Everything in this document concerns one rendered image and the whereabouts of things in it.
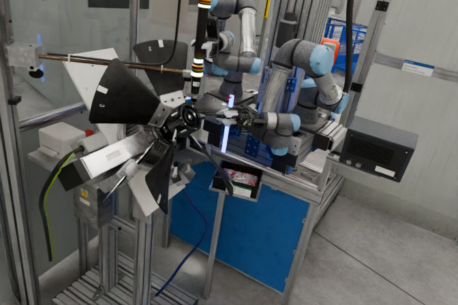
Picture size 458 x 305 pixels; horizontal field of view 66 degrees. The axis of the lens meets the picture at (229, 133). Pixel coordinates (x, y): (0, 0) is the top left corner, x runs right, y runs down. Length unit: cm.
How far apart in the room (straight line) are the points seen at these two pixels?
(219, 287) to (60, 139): 128
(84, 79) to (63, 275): 131
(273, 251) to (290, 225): 22
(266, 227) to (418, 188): 164
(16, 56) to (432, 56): 256
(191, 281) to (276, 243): 62
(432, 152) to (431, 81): 56
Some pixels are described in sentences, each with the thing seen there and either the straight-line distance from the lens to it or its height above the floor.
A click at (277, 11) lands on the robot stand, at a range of 215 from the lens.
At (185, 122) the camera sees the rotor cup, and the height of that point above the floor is 121.
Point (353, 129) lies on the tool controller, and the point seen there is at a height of 123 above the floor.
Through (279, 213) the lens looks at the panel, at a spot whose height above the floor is 64.
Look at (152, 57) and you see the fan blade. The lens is 146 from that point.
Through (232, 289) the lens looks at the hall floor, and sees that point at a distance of 233.
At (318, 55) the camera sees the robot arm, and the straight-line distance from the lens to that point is 149.
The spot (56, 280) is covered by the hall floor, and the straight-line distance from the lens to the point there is 240.
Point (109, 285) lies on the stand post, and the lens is 216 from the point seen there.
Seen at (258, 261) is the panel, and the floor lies 27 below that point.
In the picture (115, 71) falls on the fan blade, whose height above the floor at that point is 140.
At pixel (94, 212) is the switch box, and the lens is 167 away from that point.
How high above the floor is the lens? 175
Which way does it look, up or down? 25 degrees down
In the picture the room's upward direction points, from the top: 9 degrees clockwise
